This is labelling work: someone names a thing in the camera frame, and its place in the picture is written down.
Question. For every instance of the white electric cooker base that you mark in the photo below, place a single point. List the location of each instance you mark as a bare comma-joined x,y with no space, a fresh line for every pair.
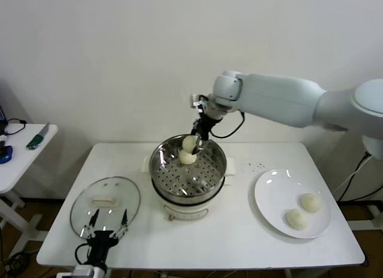
185,210

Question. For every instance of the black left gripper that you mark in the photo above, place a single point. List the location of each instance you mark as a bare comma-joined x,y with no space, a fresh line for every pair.
100,245

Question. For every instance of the white steamed baozi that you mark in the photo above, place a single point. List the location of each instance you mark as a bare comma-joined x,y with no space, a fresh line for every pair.
187,158
311,202
297,219
188,143

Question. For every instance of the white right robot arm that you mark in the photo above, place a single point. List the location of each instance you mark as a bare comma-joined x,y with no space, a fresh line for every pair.
284,101

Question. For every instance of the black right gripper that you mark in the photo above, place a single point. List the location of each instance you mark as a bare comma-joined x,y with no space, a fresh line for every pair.
208,127

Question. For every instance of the white round plate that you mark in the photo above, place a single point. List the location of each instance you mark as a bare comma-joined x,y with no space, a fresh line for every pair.
281,200

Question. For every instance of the white side table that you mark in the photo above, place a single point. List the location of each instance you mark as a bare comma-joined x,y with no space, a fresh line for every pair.
24,161

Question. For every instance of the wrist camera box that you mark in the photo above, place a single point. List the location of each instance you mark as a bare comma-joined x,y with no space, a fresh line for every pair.
199,101
83,272

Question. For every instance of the perforated steel steamer basket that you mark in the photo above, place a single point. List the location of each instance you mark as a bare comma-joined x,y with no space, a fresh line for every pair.
191,179

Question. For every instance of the laptop screen edge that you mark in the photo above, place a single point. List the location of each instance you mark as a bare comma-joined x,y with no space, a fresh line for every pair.
2,115

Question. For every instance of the dark blue computer mouse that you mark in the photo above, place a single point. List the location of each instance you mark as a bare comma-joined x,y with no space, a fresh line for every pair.
5,155

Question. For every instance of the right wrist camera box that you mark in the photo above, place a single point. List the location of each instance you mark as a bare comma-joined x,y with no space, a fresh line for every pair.
199,101

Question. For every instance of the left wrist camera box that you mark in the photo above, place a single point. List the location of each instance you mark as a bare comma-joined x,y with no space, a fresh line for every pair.
83,272

